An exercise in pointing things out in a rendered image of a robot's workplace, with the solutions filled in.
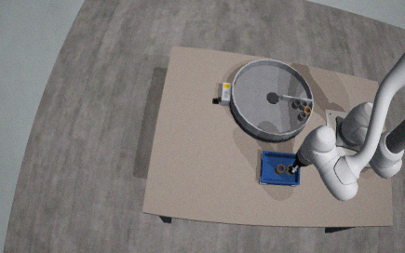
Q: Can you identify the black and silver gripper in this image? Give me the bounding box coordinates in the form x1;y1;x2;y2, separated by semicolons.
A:
286;154;307;175

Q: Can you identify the blue shallow tray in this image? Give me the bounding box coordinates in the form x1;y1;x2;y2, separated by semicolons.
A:
259;151;300;187

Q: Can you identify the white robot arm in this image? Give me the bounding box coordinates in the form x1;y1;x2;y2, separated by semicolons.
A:
297;53;405;201

